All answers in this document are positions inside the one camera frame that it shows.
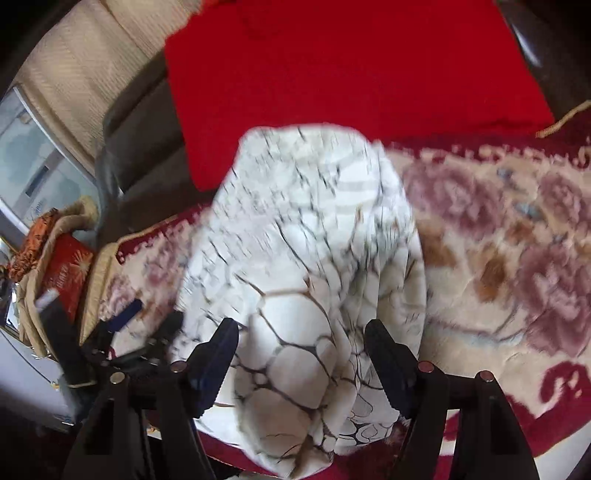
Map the floral plush blanket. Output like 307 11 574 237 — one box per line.
81 99 591 480

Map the white crackle-print jacket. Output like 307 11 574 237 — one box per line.
167 124 428 478

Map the white appliance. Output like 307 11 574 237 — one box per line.
0 323 78 428

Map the beige curtain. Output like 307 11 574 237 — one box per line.
18 0 204 181

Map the red cushion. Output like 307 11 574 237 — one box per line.
164 0 555 193

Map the orange patterned cloth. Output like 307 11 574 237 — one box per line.
9 208 64 282

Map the brown leather sofa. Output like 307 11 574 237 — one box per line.
95 78 206 234

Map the window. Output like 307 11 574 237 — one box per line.
0 85 100 224

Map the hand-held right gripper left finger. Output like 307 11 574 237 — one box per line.
62 318 240 480

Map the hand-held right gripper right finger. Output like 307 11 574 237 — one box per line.
364 318 541 480

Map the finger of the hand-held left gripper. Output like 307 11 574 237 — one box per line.
111 311 185 370
91 298 145 352

